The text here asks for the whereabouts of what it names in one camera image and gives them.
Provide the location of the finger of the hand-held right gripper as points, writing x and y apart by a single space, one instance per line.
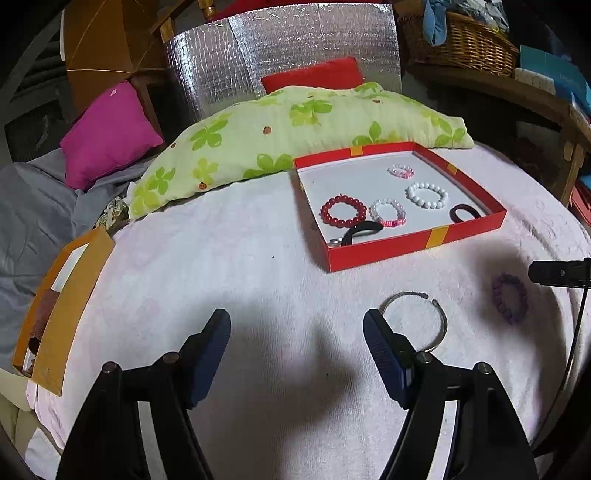
558 273

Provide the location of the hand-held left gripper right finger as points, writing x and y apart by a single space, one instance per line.
385 360

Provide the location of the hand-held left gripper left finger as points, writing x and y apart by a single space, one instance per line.
207 360

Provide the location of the silver bangle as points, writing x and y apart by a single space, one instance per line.
444 318

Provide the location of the red cardboard box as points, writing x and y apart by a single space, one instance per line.
392 249

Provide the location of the orange cardboard box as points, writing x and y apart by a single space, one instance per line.
69 318

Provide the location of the leaf patterned cloth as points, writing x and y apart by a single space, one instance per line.
111 214

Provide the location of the wooden shelf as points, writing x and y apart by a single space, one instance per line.
508 87

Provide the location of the white packet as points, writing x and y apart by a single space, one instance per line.
535 81

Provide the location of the blue box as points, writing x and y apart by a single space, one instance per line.
558 74

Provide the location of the grey cloth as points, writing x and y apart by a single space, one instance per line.
32 217

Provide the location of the green floral pillow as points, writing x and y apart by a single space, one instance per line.
258 134

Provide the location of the wicker basket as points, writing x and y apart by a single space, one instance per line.
471 46

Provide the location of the magenta pillow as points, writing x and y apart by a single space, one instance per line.
106 134

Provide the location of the blue cloth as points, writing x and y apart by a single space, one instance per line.
436 23

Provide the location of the red cushion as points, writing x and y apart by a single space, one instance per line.
314 76

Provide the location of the silver foil insulation sheet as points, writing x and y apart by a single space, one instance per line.
277 41

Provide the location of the brown cardboard box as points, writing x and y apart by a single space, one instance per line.
101 37

